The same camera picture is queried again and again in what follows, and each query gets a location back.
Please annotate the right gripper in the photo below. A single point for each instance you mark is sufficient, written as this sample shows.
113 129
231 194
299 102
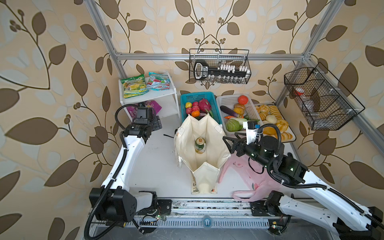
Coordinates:
242 142

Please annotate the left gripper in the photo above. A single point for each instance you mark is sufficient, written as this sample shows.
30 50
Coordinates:
156 122

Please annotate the purple snack bag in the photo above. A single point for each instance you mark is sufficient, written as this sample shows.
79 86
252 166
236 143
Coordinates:
151 104

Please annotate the green label can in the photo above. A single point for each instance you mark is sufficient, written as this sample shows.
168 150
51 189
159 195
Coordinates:
200 145

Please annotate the cream canvas tote bag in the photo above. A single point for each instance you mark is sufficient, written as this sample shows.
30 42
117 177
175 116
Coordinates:
205 168

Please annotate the teal plastic fruit basket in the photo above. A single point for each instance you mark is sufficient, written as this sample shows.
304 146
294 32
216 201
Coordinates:
194 98

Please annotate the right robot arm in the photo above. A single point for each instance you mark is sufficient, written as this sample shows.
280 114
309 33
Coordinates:
338 214

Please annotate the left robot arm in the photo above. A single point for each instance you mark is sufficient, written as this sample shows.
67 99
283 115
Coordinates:
112 202

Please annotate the pink plastic grocery bag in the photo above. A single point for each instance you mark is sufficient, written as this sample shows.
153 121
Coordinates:
244 181

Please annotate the green cabbage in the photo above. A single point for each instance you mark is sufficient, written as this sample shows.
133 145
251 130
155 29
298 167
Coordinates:
233 125

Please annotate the white two-tier shelf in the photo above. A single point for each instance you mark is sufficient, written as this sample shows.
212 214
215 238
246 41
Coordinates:
167 99

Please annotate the green snack bag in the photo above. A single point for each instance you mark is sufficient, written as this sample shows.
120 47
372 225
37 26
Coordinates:
134 86

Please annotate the purple eggplant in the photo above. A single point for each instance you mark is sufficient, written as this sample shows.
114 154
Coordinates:
229 111

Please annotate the teal red snack bag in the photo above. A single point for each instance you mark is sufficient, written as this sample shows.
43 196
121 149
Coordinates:
158 82

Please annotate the yellow lemon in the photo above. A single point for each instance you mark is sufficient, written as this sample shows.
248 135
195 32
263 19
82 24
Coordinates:
188 105

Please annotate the white plastic vegetable basket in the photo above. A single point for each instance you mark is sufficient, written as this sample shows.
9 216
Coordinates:
236 110

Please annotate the orange fruit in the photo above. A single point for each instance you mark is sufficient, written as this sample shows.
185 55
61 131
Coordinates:
195 114

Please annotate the red tomato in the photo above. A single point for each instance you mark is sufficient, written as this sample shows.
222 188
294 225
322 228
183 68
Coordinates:
243 100

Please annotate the pink dragon fruit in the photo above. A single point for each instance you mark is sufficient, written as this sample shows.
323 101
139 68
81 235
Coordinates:
205 107

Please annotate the bread tray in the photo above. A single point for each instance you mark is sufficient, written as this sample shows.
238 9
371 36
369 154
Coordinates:
270 114

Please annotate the black wire basket with bottles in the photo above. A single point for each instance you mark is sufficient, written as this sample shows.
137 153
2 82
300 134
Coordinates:
219 66

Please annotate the black wire wall basket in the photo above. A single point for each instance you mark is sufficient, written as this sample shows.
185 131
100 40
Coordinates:
327 103

